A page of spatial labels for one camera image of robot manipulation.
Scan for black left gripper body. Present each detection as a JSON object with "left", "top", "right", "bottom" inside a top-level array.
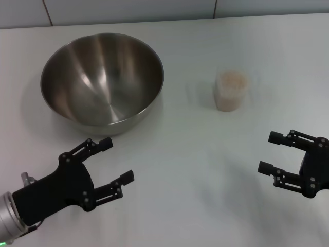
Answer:
[{"left": 12, "top": 152, "right": 97, "bottom": 227}]

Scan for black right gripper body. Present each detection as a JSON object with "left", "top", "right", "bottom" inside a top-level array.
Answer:
[{"left": 299, "top": 137, "right": 329, "bottom": 199}]

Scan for stainless steel mixing bowl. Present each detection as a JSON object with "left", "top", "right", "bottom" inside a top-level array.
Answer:
[{"left": 40, "top": 32, "right": 165, "bottom": 136}]

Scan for clear plastic measuring cup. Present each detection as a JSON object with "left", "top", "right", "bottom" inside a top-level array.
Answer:
[{"left": 214, "top": 69, "right": 251, "bottom": 113}]

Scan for white rice grains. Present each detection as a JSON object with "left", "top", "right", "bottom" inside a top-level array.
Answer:
[{"left": 217, "top": 70, "right": 249, "bottom": 111}]

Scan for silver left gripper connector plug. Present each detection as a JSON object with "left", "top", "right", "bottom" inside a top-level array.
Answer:
[{"left": 21, "top": 172, "right": 36, "bottom": 185}]

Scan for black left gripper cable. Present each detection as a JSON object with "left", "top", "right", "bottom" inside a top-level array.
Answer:
[{"left": 25, "top": 221, "right": 42, "bottom": 234}]

